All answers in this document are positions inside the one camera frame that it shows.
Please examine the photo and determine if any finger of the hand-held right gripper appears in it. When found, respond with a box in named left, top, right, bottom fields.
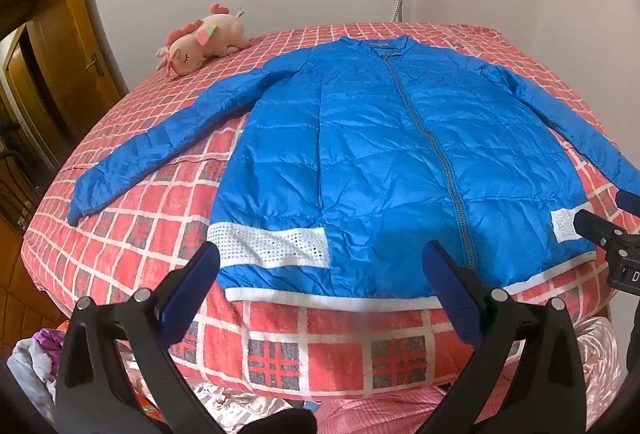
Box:
left=615, top=189, right=640, bottom=215
left=573, top=210, right=626, bottom=251

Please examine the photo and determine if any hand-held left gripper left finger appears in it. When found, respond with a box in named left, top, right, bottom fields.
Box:
left=54, top=241, right=226, bottom=434

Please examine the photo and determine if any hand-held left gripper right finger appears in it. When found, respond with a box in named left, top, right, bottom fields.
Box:
left=417, top=240, right=586, bottom=434

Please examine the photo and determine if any blue puffer jacket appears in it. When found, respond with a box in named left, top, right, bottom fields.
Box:
left=67, top=35, right=640, bottom=312

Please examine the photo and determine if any pile of mixed clothes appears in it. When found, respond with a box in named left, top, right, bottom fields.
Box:
left=7, top=319, right=71, bottom=415

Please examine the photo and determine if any pink satin cloth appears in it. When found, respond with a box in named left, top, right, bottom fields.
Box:
left=502, top=314, right=632, bottom=415

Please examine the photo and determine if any red plaid bed blanket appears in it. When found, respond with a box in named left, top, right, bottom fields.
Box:
left=20, top=22, right=640, bottom=402

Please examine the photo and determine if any pink plush unicorn toy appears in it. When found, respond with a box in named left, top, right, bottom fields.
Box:
left=155, top=4, right=253, bottom=79

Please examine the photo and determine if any wooden door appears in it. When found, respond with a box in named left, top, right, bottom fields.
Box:
left=20, top=0, right=126, bottom=155

